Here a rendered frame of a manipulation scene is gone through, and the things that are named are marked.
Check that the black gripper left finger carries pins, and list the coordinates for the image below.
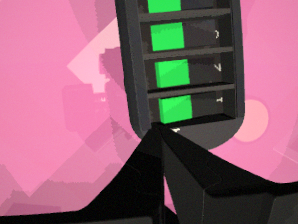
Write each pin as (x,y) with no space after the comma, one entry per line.
(136,195)

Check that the black rectangular block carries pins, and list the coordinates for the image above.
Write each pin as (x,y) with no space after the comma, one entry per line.
(170,217)

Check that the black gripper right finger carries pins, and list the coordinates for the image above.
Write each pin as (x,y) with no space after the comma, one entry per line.
(206,189)

